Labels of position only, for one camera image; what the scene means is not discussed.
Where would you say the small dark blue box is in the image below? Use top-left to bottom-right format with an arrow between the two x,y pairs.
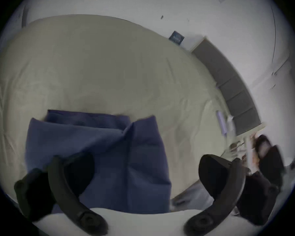
169,30 -> 186,44

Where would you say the pale purple white packet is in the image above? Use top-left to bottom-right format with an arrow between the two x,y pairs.
216,110 -> 236,136

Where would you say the grey padded headboard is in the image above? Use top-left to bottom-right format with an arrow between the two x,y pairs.
191,37 -> 261,136

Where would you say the dark blue shirt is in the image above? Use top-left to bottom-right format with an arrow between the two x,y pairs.
25,109 -> 173,215

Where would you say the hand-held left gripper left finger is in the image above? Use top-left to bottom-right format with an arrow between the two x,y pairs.
14,153 -> 109,236

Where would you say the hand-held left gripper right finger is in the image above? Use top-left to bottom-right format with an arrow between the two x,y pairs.
184,154 -> 280,234

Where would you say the bed with beige sheet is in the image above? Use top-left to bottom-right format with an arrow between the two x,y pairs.
0,14 -> 245,214

